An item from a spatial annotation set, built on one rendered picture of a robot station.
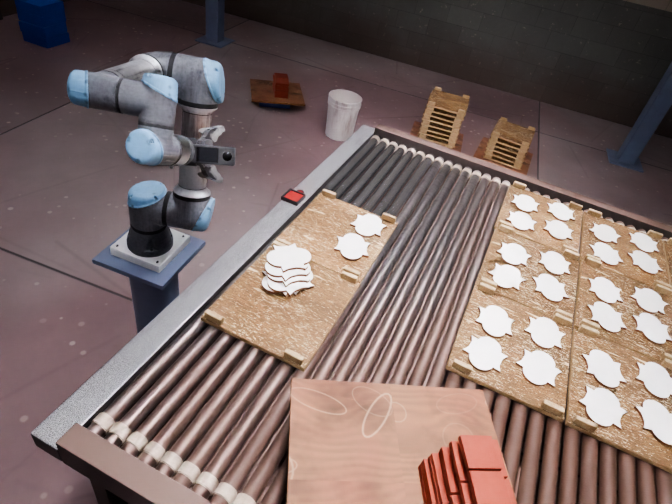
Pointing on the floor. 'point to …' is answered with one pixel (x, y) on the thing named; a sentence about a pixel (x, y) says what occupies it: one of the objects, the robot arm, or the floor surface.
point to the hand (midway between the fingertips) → (225, 154)
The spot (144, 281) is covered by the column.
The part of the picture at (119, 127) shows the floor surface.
